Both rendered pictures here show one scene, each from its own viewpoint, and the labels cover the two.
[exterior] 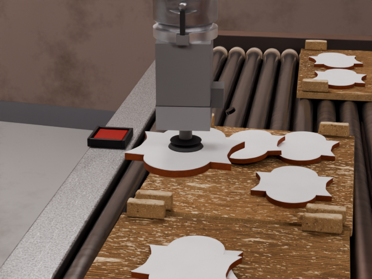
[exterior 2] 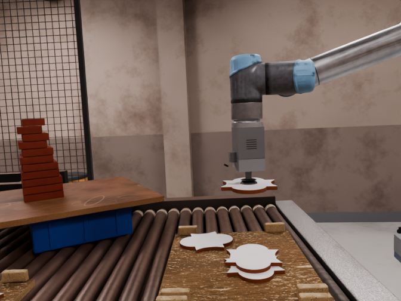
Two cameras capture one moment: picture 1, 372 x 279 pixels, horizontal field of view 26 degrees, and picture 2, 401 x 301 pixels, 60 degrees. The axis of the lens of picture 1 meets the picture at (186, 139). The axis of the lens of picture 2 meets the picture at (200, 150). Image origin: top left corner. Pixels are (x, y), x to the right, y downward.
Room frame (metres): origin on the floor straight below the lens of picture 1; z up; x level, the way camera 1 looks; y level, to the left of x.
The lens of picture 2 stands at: (1.73, -0.24, 1.30)
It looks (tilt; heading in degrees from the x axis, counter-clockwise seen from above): 6 degrees down; 171
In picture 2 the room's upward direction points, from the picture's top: 3 degrees counter-clockwise
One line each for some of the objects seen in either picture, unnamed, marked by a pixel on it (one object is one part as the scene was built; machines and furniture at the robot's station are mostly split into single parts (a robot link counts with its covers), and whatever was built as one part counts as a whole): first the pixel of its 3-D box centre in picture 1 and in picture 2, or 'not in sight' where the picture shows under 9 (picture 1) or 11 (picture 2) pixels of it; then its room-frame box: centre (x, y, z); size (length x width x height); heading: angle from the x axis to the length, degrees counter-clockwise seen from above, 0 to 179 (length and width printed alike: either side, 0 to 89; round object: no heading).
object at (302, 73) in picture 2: not in sight; (289, 78); (0.94, 0.10, 1.38); 0.11 x 0.11 x 0.08; 70
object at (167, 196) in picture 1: (154, 199); (315, 301); (1.16, 0.05, 0.95); 0.06 x 0.02 x 0.03; 78
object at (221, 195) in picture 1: (253, 171); not in sight; (1.32, -0.12, 0.93); 0.41 x 0.35 x 0.02; 168
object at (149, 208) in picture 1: (145, 208); (312, 291); (1.12, 0.06, 0.95); 0.06 x 0.02 x 0.03; 80
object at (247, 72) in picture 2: not in sight; (247, 79); (0.92, 0.00, 1.38); 0.09 x 0.08 x 0.11; 70
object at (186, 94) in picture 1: (195, 73); (242, 145); (0.92, -0.01, 1.22); 0.10 x 0.09 x 0.16; 86
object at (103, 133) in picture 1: (110, 137); not in sight; (1.51, 0.15, 0.92); 0.06 x 0.06 x 0.01; 81
